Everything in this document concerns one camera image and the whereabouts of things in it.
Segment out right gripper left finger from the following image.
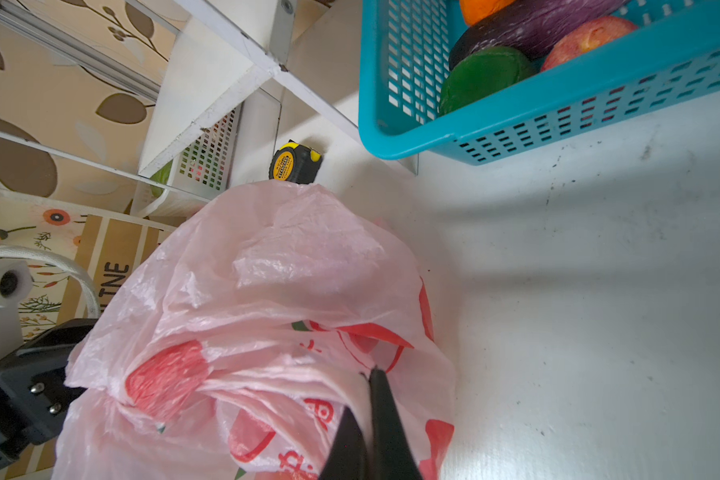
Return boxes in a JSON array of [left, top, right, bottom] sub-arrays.
[[318, 407, 369, 480]]

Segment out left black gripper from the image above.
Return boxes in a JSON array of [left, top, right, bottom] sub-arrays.
[[0, 318, 96, 470]]

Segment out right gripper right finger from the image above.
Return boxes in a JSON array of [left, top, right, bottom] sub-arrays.
[[368, 368, 423, 480]]

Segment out pink plastic grocery bag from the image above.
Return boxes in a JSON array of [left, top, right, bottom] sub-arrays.
[[53, 181, 456, 479]]

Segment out cream canvas tote bag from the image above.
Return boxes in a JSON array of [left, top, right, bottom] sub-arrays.
[[0, 189, 171, 479]]

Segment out white plastic vegetable basket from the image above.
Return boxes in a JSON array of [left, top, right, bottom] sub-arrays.
[[131, 106, 242, 218]]

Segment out yellow black tape measure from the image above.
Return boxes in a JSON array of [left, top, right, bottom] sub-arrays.
[[268, 141, 323, 184]]

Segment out white two-tier shelf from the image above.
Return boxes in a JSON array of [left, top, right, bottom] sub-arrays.
[[0, 1, 414, 213]]

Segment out green round fruit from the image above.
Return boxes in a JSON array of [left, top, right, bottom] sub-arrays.
[[438, 46, 537, 116]]

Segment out purple eggplant in teal basket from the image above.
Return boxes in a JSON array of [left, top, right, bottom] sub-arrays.
[[449, 0, 625, 69]]

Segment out small orange persimmon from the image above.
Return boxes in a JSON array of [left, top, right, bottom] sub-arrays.
[[459, 0, 515, 26]]

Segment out teal plastic fruit basket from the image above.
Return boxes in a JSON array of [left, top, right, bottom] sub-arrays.
[[358, 1, 720, 165]]

